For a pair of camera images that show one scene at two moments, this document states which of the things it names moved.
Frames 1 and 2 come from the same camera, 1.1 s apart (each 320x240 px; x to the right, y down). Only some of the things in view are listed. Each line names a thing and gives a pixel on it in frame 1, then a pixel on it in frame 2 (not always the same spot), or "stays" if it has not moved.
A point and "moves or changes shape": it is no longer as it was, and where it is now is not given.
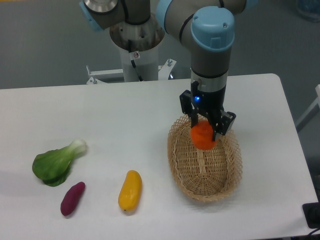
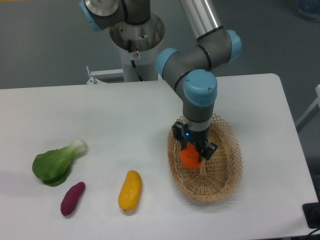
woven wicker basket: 206,176 stays
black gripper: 210,103 → 181,133
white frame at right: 311,112 stays
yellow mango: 130,192 stays
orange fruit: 201,135 moves or changes shape
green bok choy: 52,166 stays
